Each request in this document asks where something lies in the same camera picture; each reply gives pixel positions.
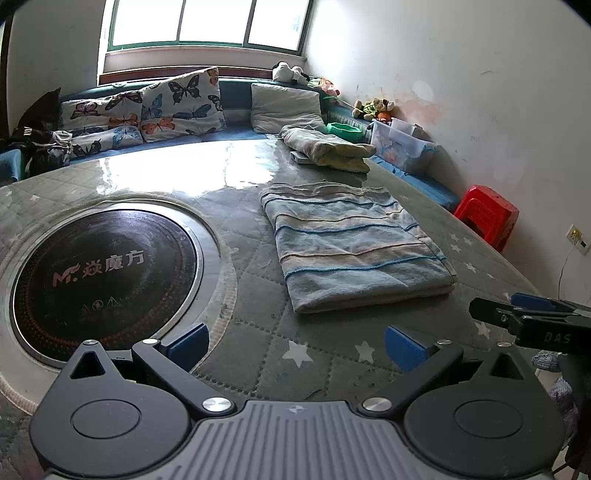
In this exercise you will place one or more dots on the black bag on sofa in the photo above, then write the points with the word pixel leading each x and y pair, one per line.
pixel 43 145

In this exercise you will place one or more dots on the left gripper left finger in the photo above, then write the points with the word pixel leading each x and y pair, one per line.
pixel 168 366

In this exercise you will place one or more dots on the long butterfly cushion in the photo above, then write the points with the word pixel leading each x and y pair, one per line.
pixel 102 124

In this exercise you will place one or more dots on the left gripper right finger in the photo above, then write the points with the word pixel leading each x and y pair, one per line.
pixel 425 362

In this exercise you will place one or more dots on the red plastic stool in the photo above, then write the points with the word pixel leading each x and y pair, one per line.
pixel 488 214

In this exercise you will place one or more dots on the window with green frame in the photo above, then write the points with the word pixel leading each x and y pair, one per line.
pixel 278 26

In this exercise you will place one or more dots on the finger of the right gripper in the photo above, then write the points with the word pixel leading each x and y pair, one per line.
pixel 537 303
pixel 505 315

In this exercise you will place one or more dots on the clear plastic storage box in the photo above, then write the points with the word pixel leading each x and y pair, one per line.
pixel 401 144

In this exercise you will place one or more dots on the white plush toy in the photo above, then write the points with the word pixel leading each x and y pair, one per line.
pixel 283 73

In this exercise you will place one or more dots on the grey white pillow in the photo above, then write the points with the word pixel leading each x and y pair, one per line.
pixel 274 107

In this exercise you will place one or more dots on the white wall socket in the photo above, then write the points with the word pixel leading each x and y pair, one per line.
pixel 579 241

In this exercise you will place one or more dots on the large butterfly pillow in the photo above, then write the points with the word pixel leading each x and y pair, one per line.
pixel 188 104

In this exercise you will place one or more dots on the round black induction cooktop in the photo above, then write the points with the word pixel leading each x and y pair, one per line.
pixel 116 276

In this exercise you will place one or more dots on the folded yellow grey blanket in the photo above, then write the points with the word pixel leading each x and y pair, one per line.
pixel 327 150

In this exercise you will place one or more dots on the green plastic bowl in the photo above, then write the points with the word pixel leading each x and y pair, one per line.
pixel 345 132

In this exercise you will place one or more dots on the blue beige striped shirt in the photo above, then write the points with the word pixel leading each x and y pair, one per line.
pixel 342 247

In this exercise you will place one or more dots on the colourful plush toys pile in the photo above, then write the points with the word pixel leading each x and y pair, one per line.
pixel 381 110

